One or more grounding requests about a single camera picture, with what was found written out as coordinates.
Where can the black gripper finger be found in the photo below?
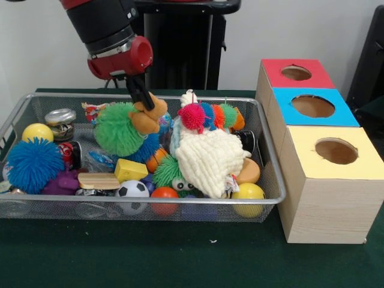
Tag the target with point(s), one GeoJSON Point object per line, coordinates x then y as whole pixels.
{"type": "Point", "coordinates": [145, 94]}
{"type": "Point", "coordinates": [132, 88]}

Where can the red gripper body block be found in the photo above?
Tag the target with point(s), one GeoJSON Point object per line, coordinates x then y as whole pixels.
{"type": "Point", "coordinates": [126, 61]}

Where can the tan bear plush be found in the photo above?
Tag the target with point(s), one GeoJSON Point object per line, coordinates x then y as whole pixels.
{"type": "Point", "coordinates": [147, 120]}

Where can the plain green spiky ball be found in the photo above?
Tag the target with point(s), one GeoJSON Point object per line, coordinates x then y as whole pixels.
{"type": "Point", "coordinates": [117, 132]}

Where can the colourful patterned cloth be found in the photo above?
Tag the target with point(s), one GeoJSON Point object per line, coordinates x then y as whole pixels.
{"type": "Point", "coordinates": [91, 111]}

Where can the multicolour spiky caterpillar toy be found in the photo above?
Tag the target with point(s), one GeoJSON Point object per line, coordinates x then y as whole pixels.
{"type": "Point", "coordinates": [210, 115]}

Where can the cream waffle cloth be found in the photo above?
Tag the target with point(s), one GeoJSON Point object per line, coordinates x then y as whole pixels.
{"type": "Point", "coordinates": [207, 162]}

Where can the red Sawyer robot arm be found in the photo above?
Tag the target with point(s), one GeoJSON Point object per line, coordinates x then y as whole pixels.
{"type": "Point", "coordinates": [99, 21]}

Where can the shallow clear mesh bin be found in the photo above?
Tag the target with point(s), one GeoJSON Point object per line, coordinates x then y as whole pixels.
{"type": "Point", "coordinates": [60, 211]}

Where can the wooden box with three holes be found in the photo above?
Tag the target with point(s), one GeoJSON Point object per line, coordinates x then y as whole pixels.
{"type": "Point", "coordinates": [327, 210]}

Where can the small blue spiky ball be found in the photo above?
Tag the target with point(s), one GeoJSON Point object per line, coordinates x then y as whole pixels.
{"type": "Point", "coordinates": [148, 147]}

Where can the small basketball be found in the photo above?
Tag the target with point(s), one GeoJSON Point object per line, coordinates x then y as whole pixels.
{"type": "Point", "coordinates": [156, 160]}

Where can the yellow foam block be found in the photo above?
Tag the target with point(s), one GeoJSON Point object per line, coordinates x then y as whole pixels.
{"type": "Point", "coordinates": [130, 169]}

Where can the silver can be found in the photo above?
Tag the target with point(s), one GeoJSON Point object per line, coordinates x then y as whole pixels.
{"type": "Point", "coordinates": [60, 120]}

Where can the small soccer ball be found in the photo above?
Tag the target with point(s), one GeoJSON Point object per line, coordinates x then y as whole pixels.
{"type": "Point", "coordinates": [132, 190]}

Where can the large blue spiky ball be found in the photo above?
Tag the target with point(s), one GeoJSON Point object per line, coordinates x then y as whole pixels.
{"type": "Point", "coordinates": [34, 165]}

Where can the dark green table cloth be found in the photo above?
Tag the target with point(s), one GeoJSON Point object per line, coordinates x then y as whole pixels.
{"type": "Point", "coordinates": [375, 114]}
{"type": "Point", "coordinates": [150, 255]}

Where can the black chair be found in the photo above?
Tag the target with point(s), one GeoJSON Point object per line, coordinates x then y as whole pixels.
{"type": "Point", "coordinates": [369, 60]}

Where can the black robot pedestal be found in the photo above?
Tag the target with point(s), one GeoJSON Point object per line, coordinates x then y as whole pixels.
{"type": "Point", "coordinates": [186, 60]}

